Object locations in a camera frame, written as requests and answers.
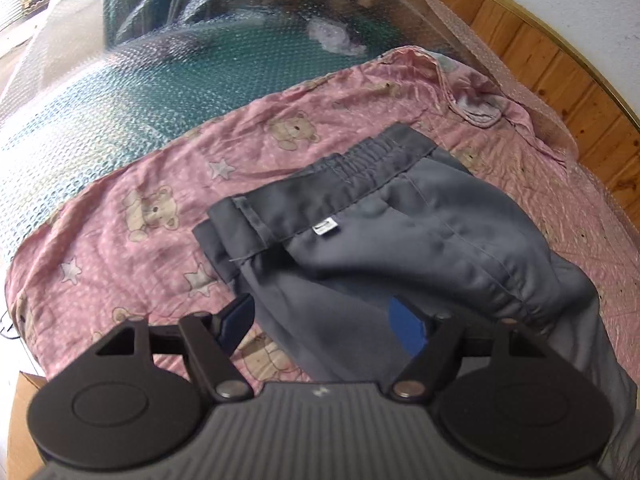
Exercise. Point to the white plastic bag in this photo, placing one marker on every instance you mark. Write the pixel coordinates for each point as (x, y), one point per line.
(334, 37)

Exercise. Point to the clear bubble wrap sheet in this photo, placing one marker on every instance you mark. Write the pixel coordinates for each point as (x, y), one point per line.
(88, 86)

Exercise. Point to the grey trousers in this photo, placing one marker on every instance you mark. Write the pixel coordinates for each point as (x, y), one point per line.
(324, 251)

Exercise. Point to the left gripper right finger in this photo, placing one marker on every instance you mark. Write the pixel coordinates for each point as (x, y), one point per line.
(410, 325)

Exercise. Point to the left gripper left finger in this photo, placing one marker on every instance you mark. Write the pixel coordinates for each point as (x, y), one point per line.
(231, 324)

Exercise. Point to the wooden headboard with gold trim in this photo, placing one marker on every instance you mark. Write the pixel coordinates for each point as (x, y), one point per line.
(605, 129)

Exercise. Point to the pink teddy bear quilt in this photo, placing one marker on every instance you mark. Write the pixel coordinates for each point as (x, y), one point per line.
(125, 246)

